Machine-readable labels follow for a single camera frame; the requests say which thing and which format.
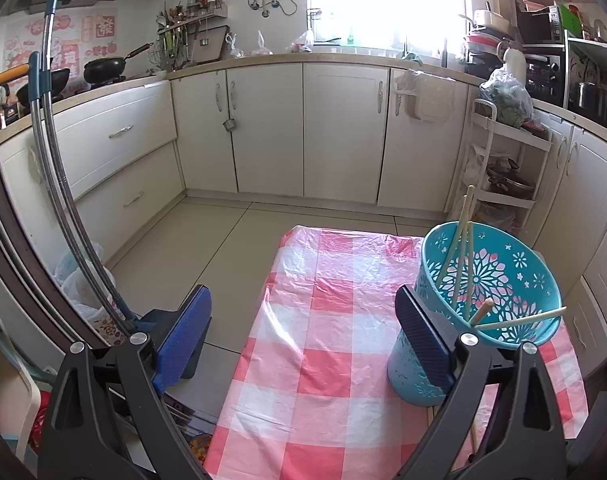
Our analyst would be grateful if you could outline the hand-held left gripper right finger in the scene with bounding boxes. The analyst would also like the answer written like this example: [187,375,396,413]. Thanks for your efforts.
[396,285,569,480]

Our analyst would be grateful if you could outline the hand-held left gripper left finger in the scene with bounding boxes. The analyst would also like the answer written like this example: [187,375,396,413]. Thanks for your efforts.
[34,285,213,480]

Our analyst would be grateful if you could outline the teal perforated plastic basket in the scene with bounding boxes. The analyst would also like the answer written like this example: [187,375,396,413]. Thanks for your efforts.
[387,221,567,407]

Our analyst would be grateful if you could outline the white plastic bag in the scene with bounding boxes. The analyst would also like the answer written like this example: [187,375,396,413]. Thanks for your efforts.
[52,241,115,322]

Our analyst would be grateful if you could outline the red checked plastic tablecloth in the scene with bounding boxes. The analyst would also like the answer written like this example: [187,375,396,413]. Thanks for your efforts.
[204,225,591,480]

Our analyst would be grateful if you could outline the steel pot with lid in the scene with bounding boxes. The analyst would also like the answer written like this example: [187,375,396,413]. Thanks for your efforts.
[485,164,537,200]

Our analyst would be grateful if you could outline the white trolley rack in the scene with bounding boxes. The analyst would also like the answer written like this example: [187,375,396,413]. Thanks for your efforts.
[448,97,554,242]

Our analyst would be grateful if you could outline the white lower kitchen cabinets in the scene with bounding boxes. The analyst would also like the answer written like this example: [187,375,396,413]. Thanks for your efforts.
[0,52,607,356]

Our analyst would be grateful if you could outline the white hanging bag holder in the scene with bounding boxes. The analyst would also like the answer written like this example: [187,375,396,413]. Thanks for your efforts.
[391,67,450,124]

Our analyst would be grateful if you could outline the plastic bag of vegetables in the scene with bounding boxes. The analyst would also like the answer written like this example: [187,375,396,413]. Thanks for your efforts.
[478,67,535,129]

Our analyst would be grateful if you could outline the white thermos jug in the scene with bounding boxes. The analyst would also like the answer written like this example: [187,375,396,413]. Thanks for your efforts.
[501,47,527,87]

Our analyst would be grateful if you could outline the black toaster oven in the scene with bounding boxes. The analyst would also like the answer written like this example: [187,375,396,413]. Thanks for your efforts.
[521,45,567,107]

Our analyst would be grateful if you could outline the shiny steel stockpot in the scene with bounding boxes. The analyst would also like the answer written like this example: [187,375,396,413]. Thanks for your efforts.
[575,79,607,117]

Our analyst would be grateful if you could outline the stack of pots and bowls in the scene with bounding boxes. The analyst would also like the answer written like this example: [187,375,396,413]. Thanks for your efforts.
[462,6,513,69]

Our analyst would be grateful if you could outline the black microwave oven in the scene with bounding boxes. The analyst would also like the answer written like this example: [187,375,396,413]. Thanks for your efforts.
[515,5,564,46]

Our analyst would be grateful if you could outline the white appliance shelf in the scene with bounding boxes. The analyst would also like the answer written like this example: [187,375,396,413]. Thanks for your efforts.
[563,34,607,135]

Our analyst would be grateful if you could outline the kitchen window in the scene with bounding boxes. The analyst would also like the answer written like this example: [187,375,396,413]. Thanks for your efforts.
[307,0,473,47]

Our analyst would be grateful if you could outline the green cutting board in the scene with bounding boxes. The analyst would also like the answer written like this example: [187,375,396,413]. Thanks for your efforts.
[558,4,583,37]

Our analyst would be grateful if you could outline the black wok with wooden handle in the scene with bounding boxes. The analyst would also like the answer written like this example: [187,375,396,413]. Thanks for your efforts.
[82,42,154,84]

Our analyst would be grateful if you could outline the steel kettle with orange handle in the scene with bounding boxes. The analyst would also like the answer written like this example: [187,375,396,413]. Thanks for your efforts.
[0,64,34,132]

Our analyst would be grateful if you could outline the pink wall stickers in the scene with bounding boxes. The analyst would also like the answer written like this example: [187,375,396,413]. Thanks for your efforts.
[4,10,120,79]

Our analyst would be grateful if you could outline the wall utensil and spice rack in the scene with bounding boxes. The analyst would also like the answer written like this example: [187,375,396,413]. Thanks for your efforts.
[156,0,230,70]

